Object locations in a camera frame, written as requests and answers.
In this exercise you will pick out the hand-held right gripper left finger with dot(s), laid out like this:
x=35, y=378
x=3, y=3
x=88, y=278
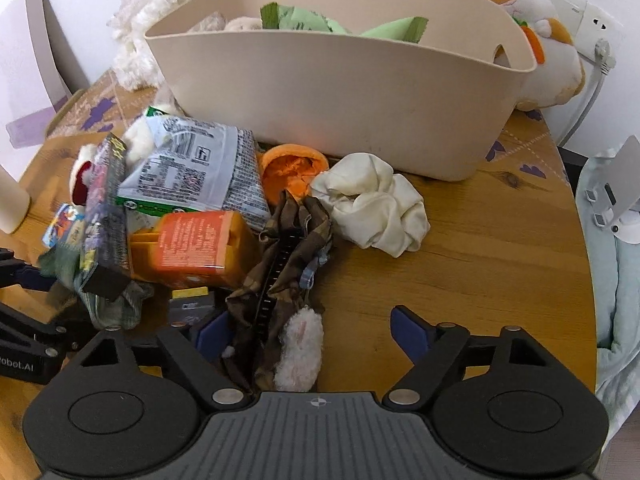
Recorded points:
x=210, y=335

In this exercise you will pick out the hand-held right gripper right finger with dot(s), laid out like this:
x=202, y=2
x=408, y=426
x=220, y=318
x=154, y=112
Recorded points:
x=407, y=332

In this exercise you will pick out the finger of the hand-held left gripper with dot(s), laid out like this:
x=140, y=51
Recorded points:
x=35, y=279
x=45, y=334

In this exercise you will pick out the colourful cartoon packet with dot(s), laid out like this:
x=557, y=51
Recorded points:
x=62, y=225

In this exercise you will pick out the green sock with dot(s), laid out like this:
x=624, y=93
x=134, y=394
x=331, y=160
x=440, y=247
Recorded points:
x=112, y=310

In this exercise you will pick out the orange box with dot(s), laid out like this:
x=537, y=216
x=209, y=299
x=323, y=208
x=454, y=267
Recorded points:
x=195, y=242

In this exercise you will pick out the camouflage cloth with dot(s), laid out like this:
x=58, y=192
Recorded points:
x=312, y=220

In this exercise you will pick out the white plush with red hat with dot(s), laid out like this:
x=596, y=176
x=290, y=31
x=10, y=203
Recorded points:
x=137, y=142

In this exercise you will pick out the silver snack packet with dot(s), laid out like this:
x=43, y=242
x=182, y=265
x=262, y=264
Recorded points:
x=190, y=160

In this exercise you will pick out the beige plastic basket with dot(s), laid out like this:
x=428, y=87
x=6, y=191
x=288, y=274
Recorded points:
x=325, y=95

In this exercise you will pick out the wooden desktop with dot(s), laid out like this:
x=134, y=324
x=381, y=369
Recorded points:
x=475, y=260

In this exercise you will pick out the small grey yellow box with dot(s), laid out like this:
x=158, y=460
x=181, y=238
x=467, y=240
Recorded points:
x=187, y=307

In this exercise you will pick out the white bottle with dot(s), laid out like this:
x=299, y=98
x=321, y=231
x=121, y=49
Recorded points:
x=12, y=205

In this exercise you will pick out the small white fluffy plush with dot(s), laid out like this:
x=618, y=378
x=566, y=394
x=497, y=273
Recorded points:
x=300, y=350

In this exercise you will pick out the black comb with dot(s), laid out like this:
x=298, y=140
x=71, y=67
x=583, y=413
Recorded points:
x=280, y=260

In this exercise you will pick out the crumpled white cloth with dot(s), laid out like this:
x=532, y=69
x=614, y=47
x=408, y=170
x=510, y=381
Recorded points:
x=370, y=200

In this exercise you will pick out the orange plush piece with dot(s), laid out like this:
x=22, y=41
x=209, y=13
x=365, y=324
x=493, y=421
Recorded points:
x=290, y=170

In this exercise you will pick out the brown mat with purple hearts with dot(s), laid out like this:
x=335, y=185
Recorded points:
x=100, y=105

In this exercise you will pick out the white cardboard panel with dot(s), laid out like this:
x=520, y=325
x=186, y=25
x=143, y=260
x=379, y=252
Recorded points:
x=25, y=75

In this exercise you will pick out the light blue blanket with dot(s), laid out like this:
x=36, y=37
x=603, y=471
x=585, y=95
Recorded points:
x=620, y=310

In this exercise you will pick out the white fluffy lamb plush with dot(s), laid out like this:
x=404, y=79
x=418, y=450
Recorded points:
x=145, y=15

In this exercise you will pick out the orange hamster plush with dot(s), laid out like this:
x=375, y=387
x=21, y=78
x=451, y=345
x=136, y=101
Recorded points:
x=550, y=60

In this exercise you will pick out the beige plush toy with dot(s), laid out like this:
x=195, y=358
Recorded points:
x=240, y=24

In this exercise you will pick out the light green snack packet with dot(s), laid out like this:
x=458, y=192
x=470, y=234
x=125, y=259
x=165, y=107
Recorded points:
x=305, y=20

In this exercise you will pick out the white wall socket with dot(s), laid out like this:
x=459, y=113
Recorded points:
x=575, y=15

